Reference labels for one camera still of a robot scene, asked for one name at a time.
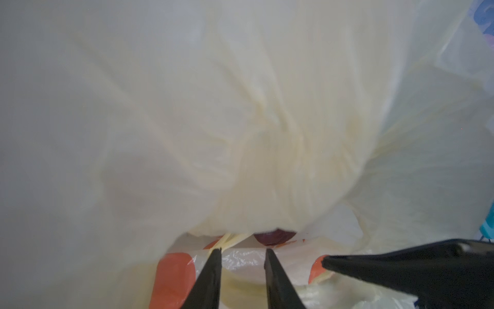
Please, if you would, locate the teal plastic mesh basket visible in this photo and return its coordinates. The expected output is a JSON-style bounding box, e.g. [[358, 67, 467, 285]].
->
[[479, 204, 494, 241]]

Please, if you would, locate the dark red apple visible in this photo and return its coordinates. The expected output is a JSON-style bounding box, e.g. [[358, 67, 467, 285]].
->
[[253, 229, 297, 247]]

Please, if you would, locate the yellow knotted plastic bag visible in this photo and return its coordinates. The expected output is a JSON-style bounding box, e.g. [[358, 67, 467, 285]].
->
[[1, 1, 493, 308]]

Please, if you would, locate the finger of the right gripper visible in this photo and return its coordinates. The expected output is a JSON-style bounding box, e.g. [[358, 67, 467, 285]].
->
[[322, 239, 493, 308]]

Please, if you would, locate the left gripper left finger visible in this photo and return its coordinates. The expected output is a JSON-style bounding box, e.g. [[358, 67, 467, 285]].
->
[[181, 248, 222, 309]]

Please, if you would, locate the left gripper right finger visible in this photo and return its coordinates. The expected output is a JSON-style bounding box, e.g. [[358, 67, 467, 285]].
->
[[264, 248, 306, 309]]

